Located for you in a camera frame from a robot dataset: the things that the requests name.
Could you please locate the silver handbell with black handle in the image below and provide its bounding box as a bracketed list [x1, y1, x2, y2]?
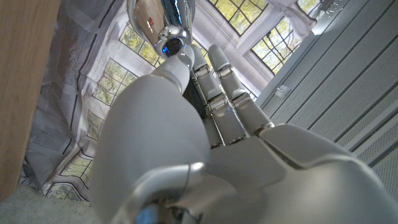
[126, 0, 211, 121]

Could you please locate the white wall switch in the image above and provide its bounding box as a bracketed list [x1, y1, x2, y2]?
[275, 84, 292, 98]

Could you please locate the printed window backdrop cloth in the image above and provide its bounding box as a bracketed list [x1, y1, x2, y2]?
[18, 0, 343, 203]

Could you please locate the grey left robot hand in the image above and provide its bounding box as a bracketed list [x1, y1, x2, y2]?
[90, 43, 398, 224]

